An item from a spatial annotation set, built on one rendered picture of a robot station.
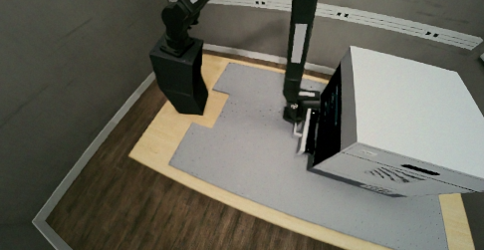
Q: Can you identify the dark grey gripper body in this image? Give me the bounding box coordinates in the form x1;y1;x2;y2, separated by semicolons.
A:
283;107;308;123

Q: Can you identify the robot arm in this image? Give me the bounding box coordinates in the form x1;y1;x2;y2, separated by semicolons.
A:
159;0;320;111

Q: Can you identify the grey boxy benchtop instrument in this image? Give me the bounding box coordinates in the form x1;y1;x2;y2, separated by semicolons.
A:
293;46;484;197

